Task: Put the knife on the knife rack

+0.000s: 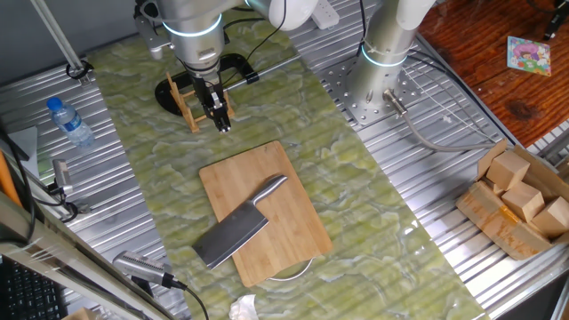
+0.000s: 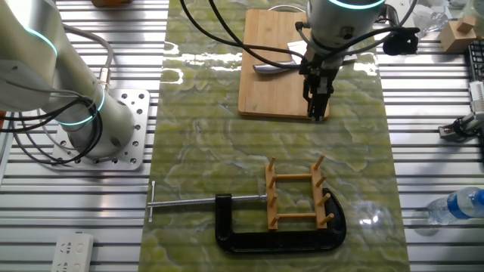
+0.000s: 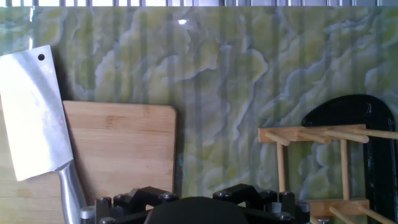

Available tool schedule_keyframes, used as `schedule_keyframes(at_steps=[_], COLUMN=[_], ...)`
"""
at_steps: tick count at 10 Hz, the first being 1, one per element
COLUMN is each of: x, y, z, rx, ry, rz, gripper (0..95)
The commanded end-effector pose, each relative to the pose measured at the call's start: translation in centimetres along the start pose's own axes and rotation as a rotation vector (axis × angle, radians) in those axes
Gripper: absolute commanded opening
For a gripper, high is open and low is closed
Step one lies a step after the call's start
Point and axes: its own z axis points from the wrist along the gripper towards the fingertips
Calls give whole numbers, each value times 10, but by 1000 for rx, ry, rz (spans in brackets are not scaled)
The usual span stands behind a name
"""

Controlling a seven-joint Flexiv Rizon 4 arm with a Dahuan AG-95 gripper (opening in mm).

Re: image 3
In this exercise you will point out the steel cleaver knife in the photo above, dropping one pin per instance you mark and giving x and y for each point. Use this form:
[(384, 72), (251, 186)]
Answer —
[(34, 118)]

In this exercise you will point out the green marble pattern mat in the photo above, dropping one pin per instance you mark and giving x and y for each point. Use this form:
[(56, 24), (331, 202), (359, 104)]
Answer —
[(217, 77)]

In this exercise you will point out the wooden peg knife rack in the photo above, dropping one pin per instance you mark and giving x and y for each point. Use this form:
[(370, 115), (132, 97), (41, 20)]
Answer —
[(289, 133)]

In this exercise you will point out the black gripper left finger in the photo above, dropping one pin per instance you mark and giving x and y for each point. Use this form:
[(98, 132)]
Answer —
[(136, 199)]

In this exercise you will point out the black C-clamp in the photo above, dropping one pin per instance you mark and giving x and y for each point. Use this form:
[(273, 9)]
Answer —
[(379, 161)]

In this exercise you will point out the bamboo cutting board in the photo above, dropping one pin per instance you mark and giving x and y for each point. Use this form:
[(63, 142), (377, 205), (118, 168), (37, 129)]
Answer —
[(124, 149)]

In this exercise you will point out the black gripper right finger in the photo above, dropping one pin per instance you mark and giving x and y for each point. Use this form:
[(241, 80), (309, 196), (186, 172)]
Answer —
[(248, 194)]

